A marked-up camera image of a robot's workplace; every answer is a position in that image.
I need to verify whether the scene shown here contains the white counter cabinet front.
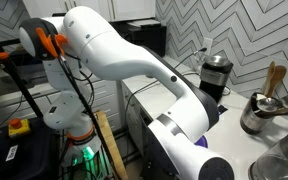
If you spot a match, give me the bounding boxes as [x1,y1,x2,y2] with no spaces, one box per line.
[121,81,145,158]

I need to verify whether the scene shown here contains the white drawer cabinets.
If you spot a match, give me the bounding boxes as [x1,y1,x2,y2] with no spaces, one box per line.
[0,78,125,134]

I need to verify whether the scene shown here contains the black microwave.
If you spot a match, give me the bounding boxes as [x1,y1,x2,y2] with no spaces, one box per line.
[110,19,168,58]

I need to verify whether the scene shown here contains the wooden board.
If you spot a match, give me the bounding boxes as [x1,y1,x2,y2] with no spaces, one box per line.
[94,110,129,180]

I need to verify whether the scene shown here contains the grey papers stack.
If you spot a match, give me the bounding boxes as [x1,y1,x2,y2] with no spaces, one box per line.
[126,18,162,29]

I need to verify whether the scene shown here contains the white upper cabinets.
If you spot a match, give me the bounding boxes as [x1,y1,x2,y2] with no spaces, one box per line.
[22,0,157,23]

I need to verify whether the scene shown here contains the steel utensil crock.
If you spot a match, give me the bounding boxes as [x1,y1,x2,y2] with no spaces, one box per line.
[239,92,276,136]

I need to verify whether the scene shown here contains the black tripod with orange clamp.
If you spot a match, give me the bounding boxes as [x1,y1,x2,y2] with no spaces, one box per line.
[0,18,45,118]

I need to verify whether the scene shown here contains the wooden spoon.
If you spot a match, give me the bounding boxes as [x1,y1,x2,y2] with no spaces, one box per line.
[263,60,276,96]
[267,65,288,98]

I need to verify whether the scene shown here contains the black equipment case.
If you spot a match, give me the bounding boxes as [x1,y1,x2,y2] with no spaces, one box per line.
[0,116,61,180]

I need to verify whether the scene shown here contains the yellow emergency stop box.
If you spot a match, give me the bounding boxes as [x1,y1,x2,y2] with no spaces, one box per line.
[7,117,31,139]

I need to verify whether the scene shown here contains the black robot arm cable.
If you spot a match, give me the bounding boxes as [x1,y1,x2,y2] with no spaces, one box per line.
[52,34,122,180]

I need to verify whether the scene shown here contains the white wall outlet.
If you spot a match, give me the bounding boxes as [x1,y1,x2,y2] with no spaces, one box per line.
[202,37,214,56]

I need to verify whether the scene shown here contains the metal robot mounting frame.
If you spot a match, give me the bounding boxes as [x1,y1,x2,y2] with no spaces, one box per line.
[58,146,113,180]

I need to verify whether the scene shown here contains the orange cable clip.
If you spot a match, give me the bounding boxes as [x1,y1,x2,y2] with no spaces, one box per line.
[35,27,68,59]

